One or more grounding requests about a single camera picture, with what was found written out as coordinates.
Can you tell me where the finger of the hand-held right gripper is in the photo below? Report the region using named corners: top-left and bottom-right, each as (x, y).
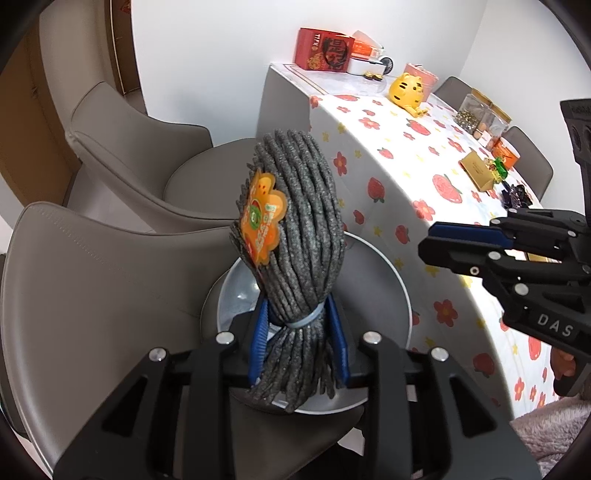
top-left (418, 235), bottom-right (591, 319)
top-left (427, 208), bottom-right (591, 252)

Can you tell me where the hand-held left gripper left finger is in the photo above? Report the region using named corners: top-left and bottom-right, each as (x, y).
top-left (53, 300), bottom-right (278, 480)

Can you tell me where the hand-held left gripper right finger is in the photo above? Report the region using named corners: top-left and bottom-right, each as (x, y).
top-left (323, 298), bottom-right (541, 480)

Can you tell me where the purple foil wrapper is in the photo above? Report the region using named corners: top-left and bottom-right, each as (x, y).
top-left (501, 182), bottom-right (534, 208)

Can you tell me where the gold box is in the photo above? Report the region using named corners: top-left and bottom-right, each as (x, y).
top-left (459, 151), bottom-right (497, 191)

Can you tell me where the grey round bowl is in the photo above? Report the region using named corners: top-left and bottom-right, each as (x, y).
top-left (199, 231), bottom-right (413, 418)

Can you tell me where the grey mop head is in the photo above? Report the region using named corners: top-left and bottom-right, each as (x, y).
top-left (228, 128), bottom-right (347, 414)

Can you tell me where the person's right forearm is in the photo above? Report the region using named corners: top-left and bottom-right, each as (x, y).
top-left (510, 394), bottom-right (589, 476)

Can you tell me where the person's right hand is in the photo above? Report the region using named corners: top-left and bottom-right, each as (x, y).
top-left (549, 347), bottom-right (578, 384)

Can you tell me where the green figurine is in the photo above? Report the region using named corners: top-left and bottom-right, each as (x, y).
top-left (482, 157), bottom-right (509, 183)

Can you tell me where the orange box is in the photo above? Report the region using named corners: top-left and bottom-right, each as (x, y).
top-left (490, 137), bottom-right (520, 169)

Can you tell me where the grey leather chair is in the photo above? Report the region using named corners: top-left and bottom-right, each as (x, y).
top-left (0, 202), bottom-right (370, 480)
top-left (503, 126), bottom-right (554, 201)
top-left (38, 0), bottom-right (278, 234)
top-left (434, 76), bottom-right (476, 112)

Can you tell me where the floral tablecloth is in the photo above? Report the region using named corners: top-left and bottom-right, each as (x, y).
top-left (307, 92), bottom-right (591, 421)

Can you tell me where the clear jar with gold lid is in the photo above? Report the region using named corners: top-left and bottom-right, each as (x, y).
top-left (457, 90), bottom-right (492, 134)
top-left (478, 104), bottom-right (513, 148)

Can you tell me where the yellow tiger toy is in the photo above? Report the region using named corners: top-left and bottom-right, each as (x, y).
top-left (388, 71), bottom-right (428, 116)

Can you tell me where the pink box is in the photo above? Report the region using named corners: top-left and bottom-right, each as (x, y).
top-left (404, 62), bottom-right (439, 95)

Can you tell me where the white small appliance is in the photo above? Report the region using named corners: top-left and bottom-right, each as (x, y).
top-left (346, 48), bottom-right (395, 77)

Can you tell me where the orange packet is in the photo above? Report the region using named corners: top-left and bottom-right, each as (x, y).
top-left (353, 30), bottom-right (386, 61)

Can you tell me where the red printed box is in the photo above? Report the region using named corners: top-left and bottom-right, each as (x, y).
top-left (294, 28), bottom-right (356, 73)

